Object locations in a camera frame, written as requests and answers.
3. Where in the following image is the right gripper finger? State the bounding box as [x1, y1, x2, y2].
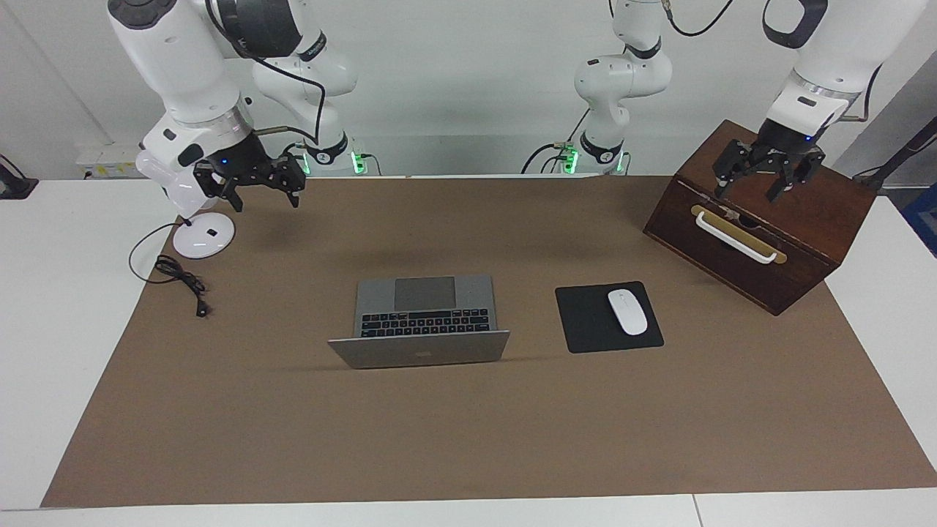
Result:
[275, 154, 307, 210]
[193, 165, 244, 214]

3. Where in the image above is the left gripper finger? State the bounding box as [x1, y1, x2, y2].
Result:
[713, 138, 756, 201]
[765, 149, 827, 204]

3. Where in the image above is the silver laptop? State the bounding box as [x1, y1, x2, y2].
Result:
[327, 274, 511, 370]

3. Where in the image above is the white desk lamp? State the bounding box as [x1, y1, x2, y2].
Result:
[135, 150, 236, 259]

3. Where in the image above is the dark wooden box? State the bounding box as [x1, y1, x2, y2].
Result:
[643, 119, 878, 316]

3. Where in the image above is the black stand pole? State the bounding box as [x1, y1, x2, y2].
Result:
[853, 117, 937, 193]

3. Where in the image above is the white power strip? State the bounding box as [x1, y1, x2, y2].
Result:
[77, 144, 141, 179]

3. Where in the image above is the blue crate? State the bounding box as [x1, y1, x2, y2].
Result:
[902, 183, 937, 258]

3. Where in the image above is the white computer mouse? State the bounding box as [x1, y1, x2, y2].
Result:
[608, 289, 649, 337]

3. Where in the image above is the black mouse pad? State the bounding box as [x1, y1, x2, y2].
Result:
[555, 281, 665, 354]

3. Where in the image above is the brown table mat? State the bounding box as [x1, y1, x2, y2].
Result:
[40, 176, 937, 508]

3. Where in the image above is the white box handle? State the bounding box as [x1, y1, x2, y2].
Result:
[694, 211, 778, 264]

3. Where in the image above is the black lamp power cable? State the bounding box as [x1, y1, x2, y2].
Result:
[129, 222, 213, 318]

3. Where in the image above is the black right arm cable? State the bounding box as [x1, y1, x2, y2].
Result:
[205, 0, 327, 147]

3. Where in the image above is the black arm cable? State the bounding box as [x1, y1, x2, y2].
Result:
[662, 0, 734, 38]
[205, 0, 327, 147]

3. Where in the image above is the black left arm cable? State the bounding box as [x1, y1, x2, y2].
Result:
[662, 0, 734, 38]

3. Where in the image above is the black bracket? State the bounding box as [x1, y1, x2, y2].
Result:
[0, 156, 39, 200]

